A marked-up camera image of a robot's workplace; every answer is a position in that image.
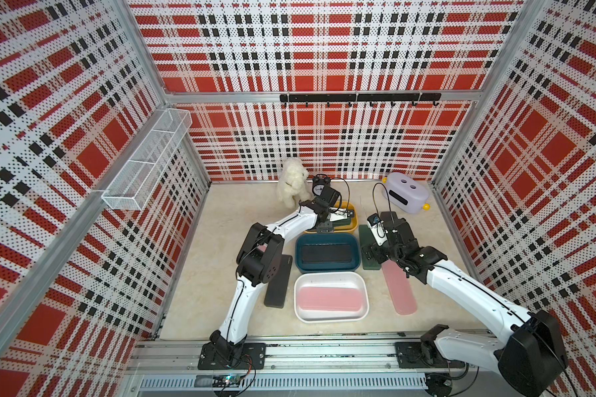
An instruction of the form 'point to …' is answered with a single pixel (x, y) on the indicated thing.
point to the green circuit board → (228, 380)
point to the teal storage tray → (352, 239)
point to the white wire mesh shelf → (137, 180)
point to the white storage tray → (347, 279)
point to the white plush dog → (292, 187)
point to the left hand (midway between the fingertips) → (327, 209)
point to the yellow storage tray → (342, 209)
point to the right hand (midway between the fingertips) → (380, 239)
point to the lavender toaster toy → (406, 193)
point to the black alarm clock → (319, 181)
